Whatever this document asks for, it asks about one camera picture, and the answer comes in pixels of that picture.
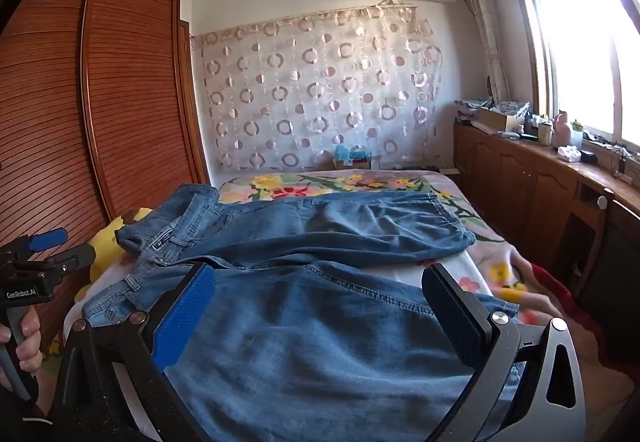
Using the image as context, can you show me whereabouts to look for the floral patterned box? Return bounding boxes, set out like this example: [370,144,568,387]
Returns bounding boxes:
[492,99,532,119]

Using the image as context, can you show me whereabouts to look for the dark blue denim pants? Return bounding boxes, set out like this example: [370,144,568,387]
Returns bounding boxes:
[115,183,477,270]

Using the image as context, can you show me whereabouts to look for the pink bottle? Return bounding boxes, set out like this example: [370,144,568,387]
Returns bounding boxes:
[552,110,574,148]

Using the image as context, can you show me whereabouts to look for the wooden framed window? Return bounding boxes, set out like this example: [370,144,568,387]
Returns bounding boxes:
[502,0,640,158]

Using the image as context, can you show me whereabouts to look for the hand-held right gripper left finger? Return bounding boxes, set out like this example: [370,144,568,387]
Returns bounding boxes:
[50,263,218,442]

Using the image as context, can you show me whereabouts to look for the wooden louvered wardrobe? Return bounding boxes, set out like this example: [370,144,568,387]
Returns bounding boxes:
[0,0,212,358]

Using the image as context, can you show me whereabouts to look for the yellow plush toy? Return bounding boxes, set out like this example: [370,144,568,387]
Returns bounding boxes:
[89,208,155,285]

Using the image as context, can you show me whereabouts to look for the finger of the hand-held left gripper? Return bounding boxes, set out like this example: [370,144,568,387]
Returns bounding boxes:
[0,228,69,266]
[20,243,97,287]

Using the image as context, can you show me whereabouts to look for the red blanket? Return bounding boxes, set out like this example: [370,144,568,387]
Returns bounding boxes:
[520,262,640,373]

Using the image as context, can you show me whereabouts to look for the beige window curtain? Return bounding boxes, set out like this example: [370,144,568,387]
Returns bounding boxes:
[457,0,513,105]

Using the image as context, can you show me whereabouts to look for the open cardboard box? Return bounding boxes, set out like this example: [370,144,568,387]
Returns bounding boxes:
[479,108,525,133]

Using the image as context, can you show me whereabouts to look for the wooden sideboard cabinet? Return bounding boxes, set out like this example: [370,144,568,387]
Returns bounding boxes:
[452,119,640,338]

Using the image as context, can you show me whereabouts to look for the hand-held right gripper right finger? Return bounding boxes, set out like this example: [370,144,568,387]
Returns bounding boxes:
[421,263,589,442]

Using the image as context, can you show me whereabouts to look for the person's left hand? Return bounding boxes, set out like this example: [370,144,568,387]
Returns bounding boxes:
[0,308,44,393]

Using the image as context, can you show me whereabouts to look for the circle patterned wall curtain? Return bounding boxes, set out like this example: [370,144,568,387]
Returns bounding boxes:
[192,0,446,173]

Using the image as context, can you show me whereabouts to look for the light blue denim pants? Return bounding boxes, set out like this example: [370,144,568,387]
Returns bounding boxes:
[82,259,526,442]

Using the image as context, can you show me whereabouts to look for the large floral bed sheet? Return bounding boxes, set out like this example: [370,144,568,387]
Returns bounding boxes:
[217,169,461,209]

